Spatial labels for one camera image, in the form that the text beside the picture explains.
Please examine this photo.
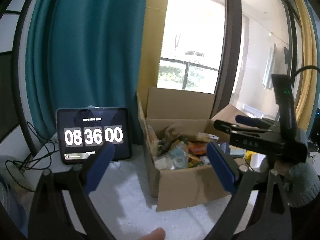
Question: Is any orange snack bag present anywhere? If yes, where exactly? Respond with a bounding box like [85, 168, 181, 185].
[188, 141, 208, 156]

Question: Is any tablet showing clock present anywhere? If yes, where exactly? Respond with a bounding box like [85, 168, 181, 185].
[56, 107, 132, 165]

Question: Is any black cable on table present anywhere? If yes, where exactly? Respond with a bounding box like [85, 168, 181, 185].
[4, 121, 60, 193]

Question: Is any person's right hand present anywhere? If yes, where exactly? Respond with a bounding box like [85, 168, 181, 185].
[139, 228, 166, 240]

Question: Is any black sliding door frame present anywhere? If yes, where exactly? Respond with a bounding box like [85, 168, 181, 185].
[211, 0, 242, 116]

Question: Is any teal curtain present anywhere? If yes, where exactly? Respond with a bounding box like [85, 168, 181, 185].
[25, 0, 146, 144]

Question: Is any brown cardboard box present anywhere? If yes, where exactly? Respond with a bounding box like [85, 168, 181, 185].
[138, 87, 243, 212]

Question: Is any yellow curtain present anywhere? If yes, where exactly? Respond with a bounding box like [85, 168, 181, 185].
[137, 0, 168, 111]

